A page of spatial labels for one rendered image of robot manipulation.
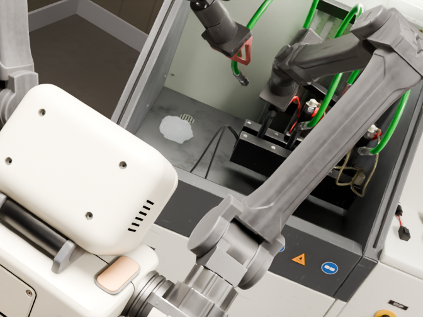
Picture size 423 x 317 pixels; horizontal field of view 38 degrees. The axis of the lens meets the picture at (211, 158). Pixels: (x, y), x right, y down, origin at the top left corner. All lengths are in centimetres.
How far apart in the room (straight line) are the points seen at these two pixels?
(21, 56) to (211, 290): 44
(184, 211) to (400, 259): 51
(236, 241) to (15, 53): 43
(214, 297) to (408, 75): 39
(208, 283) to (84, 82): 258
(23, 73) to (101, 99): 230
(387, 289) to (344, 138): 77
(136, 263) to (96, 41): 295
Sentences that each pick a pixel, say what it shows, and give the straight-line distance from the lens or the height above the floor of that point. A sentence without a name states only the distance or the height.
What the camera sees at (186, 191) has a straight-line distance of 144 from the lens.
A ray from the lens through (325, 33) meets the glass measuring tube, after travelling 174.
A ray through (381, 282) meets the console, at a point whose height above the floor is 90.
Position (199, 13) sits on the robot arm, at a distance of 123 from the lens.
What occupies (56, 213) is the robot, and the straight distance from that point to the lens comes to 76.
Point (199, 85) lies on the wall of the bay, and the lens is 190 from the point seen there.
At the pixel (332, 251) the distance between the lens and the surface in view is 149.
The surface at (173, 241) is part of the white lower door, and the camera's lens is 155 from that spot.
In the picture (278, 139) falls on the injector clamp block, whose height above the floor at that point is 98.
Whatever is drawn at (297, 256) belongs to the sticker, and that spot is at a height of 87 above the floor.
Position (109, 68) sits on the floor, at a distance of 351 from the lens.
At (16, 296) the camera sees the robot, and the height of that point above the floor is 118.
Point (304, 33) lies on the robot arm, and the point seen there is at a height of 133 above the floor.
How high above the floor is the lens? 185
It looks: 36 degrees down
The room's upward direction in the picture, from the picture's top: 24 degrees clockwise
